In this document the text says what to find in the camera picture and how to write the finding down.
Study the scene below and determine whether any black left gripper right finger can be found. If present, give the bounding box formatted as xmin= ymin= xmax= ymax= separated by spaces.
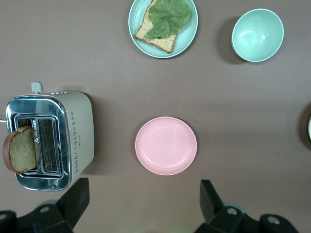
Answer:
xmin=194 ymin=179 xmax=298 ymax=233

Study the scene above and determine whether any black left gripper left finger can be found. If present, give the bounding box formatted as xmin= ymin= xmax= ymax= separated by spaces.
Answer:
xmin=0 ymin=178 xmax=90 ymax=233

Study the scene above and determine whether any pink plate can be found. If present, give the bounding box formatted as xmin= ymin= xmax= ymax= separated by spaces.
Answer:
xmin=135 ymin=116 xmax=198 ymax=176

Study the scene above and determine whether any beige and chrome toaster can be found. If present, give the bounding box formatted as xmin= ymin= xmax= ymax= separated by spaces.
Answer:
xmin=6 ymin=82 xmax=95 ymax=192

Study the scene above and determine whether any dark-crusted bread slice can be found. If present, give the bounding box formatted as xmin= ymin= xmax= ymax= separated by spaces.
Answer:
xmin=2 ymin=125 xmax=38 ymax=174

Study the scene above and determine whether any brown table cloth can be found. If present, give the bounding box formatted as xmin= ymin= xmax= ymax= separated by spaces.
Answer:
xmin=0 ymin=0 xmax=311 ymax=233

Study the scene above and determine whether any mint green plate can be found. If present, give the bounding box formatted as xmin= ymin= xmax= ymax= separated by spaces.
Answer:
xmin=128 ymin=0 xmax=199 ymax=59

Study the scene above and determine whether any flat brown bread slice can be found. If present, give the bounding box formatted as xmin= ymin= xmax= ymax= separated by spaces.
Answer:
xmin=135 ymin=0 xmax=179 ymax=54

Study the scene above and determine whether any mint green bowl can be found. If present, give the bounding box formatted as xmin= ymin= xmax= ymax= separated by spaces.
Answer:
xmin=231 ymin=8 xmax=285 ymax=63

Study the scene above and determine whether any green lettuce leaf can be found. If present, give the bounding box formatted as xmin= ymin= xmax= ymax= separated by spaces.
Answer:
xmin=144 ymin=0 xmax=191 ymax=41

